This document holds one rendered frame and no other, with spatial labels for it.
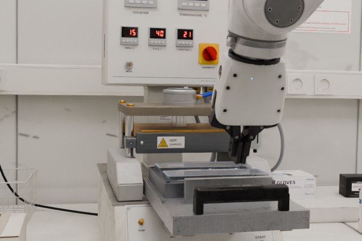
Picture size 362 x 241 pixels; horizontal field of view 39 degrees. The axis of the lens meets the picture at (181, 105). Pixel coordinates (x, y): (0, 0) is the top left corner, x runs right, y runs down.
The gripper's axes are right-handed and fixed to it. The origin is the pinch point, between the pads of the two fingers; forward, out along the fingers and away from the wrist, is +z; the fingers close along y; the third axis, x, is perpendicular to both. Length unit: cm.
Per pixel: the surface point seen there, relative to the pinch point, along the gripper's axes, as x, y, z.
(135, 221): 14.4, -12.9, 23.5
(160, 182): 9.4, -9.9, 11.7
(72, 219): 62, -24, 57
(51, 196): 83, -30, 62
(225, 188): -4.1, -2.8, 4.5
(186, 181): 2.2, -7.2, 7.0
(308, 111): 87, 59, 32
